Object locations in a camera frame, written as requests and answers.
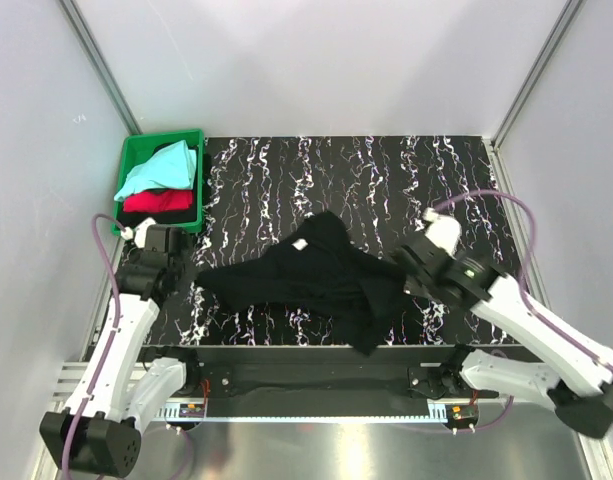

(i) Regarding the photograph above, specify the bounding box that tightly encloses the black folded shirt in bin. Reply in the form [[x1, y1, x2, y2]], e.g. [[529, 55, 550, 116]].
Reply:
[[117, 208, 198, 228]]

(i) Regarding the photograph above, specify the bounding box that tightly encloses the black t shirt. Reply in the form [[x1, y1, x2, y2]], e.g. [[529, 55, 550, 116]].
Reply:
[[195, 211, 406, 356]]

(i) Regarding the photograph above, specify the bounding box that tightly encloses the aluminium corner post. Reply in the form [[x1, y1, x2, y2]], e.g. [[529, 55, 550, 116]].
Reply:
[[490, 0, 586, 149], [57, 0, 142, 135]]

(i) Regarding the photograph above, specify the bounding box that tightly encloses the red t shirt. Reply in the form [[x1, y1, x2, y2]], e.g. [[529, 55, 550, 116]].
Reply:
[[123, 189, 194, 213]]

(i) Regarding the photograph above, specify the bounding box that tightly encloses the light blue t shirt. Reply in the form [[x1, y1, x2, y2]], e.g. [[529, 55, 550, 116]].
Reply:
[[114, 140, 198, 202]]

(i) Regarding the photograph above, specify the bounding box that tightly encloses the aluminium frame rail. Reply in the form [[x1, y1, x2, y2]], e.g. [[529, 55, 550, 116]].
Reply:
[[53, 362, 152, 399]]

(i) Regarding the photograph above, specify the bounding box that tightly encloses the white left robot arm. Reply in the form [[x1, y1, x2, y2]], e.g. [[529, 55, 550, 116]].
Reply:
[[39, 222, 202, 478]]

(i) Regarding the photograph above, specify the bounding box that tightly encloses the right aluminium corner post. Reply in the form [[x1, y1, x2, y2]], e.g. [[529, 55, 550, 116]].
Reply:
[[490, 0, 586, 149]]

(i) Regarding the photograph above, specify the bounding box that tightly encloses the left aluminium corner post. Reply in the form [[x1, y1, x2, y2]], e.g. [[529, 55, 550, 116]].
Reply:
[[57, 0, 142, 135]]

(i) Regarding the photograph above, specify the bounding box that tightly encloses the black marble pattern mat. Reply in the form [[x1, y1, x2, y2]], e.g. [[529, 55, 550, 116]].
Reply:
[[144, 135, 509, 347]]

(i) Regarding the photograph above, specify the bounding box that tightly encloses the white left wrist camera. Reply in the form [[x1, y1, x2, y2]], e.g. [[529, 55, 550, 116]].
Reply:
[[120, 217, 157, 249]]

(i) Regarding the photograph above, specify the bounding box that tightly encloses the white slotted cable duct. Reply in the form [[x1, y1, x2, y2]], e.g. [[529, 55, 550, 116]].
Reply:
[[153, 401, 448, 425]]

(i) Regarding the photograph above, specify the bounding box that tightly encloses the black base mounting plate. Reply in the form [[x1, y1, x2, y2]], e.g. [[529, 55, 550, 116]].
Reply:
[[191, 346, 454, 413]]

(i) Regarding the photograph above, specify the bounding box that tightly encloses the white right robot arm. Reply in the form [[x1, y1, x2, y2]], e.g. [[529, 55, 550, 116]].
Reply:
[[392, 233, 613, 439]]

